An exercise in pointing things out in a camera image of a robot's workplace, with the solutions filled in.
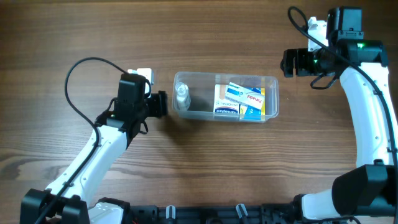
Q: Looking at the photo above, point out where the white dropper bottle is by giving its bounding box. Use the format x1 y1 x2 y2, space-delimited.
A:
175 82 191 111

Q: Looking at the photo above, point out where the white Hansaplast plaster box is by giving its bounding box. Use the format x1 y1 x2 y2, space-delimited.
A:
213 84 239 114

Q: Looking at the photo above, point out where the white Panadol box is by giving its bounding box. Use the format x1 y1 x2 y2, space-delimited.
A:
225 82 265 110

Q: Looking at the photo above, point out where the blue VapoDrops box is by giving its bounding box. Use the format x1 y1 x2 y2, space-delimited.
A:
239 104 266 121

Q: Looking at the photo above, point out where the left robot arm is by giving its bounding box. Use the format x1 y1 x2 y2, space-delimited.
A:
20 73 167 223

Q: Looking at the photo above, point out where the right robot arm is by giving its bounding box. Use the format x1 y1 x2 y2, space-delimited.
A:
280 6 397 223

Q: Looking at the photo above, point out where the clear plastic container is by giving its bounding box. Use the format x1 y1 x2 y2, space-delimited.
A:
172 72 279 123

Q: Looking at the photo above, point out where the right black cable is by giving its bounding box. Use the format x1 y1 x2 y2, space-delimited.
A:
287 6 398 218

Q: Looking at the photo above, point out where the black cable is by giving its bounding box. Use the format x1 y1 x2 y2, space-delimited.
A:
34 57 129 224
287 6 398 218

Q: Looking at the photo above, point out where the left black cable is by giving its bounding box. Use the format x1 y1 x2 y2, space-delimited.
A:
34 57 129 224

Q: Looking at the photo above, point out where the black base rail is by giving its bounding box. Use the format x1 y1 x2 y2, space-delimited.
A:
90 198 312 224

